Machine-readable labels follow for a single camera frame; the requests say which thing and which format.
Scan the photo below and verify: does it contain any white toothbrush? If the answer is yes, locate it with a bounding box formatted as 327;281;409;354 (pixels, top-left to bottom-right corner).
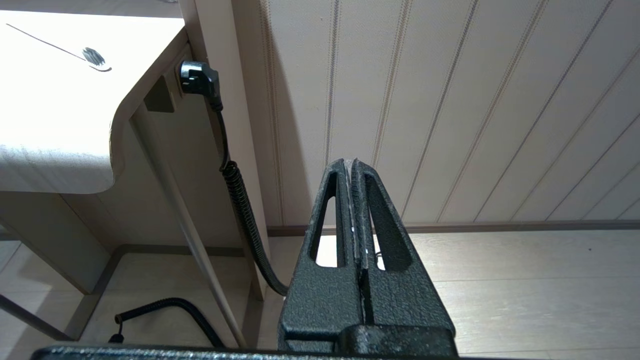
6;22;113;72

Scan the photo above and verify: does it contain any black corrugated floor cable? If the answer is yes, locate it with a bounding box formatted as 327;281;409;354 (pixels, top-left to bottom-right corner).
109;297;226;349

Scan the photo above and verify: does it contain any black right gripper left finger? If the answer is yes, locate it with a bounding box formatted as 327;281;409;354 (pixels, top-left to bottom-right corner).
278;159;363;352

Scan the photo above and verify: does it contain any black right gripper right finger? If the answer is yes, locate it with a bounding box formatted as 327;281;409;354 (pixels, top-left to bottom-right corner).
352;159;458;352

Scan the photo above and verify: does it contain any black plug with corrugated cable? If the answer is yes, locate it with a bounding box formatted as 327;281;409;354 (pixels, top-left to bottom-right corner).
179;60;290;297

